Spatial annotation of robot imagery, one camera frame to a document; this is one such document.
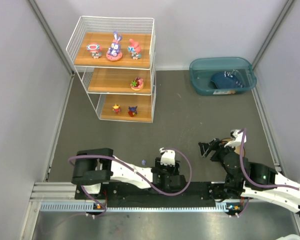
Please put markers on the purple bunny donut toy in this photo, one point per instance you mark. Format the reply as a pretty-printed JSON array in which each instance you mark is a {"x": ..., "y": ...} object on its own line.
[{"x": 114, "y": 52}]

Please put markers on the yellow red toy figure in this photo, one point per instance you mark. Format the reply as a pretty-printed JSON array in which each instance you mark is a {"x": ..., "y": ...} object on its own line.
[{"x": 116, "y": 109}]

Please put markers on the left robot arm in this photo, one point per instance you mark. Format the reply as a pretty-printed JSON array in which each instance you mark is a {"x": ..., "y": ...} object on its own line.
[{"x": 93, "y": 168}]

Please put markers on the teal plastic bin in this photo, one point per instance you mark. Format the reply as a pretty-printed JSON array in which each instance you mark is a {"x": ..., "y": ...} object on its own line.
[{"x": 201, "y": 70}]

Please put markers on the blue caped toy figure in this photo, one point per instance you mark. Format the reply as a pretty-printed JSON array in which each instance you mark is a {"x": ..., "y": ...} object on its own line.
[{"x": 132, "y": 111}]

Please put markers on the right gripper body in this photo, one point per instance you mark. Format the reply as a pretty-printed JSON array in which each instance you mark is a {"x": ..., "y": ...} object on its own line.
[{"x": 215, "y": 149}]

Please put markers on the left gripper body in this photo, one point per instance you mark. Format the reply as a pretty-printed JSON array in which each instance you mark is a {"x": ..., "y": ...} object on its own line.
[{"x": 166, "y": 170}]

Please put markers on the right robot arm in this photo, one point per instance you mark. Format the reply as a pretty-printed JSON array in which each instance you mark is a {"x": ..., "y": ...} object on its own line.
[{"x": 249, "y": 180}]

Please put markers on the pink bunny toy on shelf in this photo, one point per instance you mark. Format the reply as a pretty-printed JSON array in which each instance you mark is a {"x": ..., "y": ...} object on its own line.
[{"x": 134, "y": 49}]

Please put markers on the blue cap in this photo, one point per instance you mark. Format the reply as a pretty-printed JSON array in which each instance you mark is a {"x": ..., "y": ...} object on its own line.
[{"x": 226, "y": 80}]

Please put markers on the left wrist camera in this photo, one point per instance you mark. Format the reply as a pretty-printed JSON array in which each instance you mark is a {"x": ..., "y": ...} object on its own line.
[{"x": 167, "y": 157}]

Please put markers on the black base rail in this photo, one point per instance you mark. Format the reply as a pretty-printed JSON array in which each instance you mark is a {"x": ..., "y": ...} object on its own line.
[{"x": 124, "y": 195}]

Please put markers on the wooden round block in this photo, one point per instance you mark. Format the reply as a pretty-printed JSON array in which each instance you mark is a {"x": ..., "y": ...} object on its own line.
[{"x": 234, "y": 143}]

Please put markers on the white wire wooden shelf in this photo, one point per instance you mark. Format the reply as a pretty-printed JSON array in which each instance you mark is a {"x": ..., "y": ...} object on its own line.
[{"x": 106, "y": 82}]

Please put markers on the pink bear strawberry toy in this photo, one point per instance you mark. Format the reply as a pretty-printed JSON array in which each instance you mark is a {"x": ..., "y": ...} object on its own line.
[{"x": 137, "y": 84}]

